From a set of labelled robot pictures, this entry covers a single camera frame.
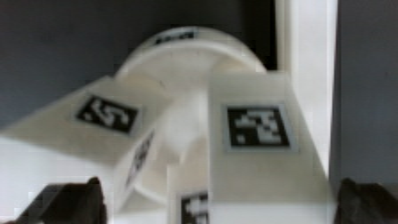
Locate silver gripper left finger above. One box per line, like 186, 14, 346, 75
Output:
14, 177, 106, 224

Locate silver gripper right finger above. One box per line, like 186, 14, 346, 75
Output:
332, 178, 398, 224

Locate white stool leg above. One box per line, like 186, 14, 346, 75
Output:
0, 75, 179, 214
165, 71, 330, 224

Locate white U-shaped fence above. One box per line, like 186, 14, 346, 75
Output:
275, 0, 337, 171

